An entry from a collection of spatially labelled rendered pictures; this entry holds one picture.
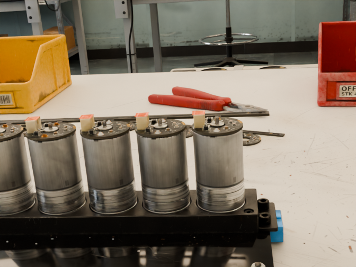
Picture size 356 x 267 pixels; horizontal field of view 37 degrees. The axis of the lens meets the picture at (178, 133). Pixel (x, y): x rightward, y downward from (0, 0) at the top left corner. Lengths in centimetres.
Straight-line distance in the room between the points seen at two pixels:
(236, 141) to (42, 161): 10
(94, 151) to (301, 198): 13
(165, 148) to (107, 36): 460
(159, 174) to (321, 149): 17
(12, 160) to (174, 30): 444
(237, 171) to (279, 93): 29
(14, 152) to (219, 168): 10
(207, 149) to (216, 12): 439
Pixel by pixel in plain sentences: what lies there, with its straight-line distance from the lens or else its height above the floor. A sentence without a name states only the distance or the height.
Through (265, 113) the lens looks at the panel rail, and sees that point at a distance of 28.
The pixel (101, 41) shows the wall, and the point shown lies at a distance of 488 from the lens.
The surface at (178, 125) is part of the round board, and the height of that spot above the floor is 81.
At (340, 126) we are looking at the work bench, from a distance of 45.
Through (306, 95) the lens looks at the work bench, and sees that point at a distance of 54.
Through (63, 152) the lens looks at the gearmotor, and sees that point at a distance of 27.
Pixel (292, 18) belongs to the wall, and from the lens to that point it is 462.
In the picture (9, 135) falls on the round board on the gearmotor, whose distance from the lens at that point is 28.
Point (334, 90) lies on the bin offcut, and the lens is 50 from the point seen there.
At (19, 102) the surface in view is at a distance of 55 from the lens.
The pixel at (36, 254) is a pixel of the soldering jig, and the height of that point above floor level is 76.
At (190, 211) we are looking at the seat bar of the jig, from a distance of 27.
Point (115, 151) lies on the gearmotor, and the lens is 26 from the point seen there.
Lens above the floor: 89
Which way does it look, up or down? 19 degrees down
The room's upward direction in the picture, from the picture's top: 4 degrees counter-clockwise
